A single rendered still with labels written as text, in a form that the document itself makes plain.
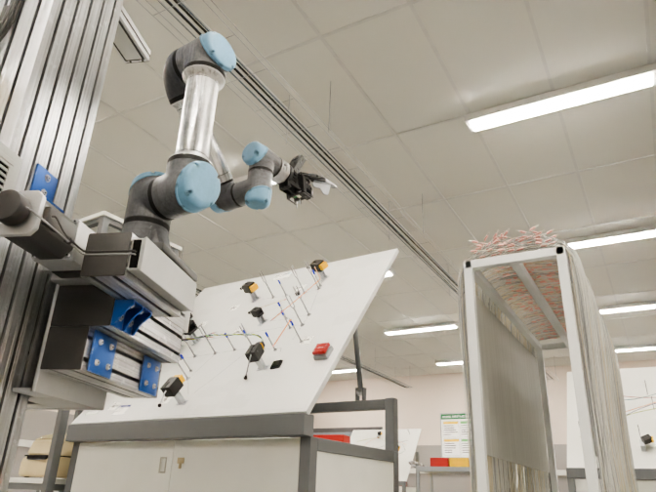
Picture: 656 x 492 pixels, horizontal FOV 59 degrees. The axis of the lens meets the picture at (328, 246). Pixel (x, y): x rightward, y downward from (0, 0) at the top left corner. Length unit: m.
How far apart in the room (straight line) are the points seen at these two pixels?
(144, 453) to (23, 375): 1.04
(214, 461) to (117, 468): 0.49
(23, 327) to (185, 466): 0.99
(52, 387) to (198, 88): 0.81
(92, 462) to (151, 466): 0.34
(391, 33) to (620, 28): 1.38
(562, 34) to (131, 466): 3.36
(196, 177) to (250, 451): 0.96
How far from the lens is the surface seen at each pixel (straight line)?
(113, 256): 1.15
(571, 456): 4.61
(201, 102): 1.59
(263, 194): 1.67
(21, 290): 1.36
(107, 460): 2.51
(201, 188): 1.44
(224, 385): 2.22
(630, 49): 4.31
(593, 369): 2.03
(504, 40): 4.00
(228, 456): 2.05
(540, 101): 4.44
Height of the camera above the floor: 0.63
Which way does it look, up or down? 24 degrees up
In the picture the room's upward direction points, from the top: 2 degrees clockwise
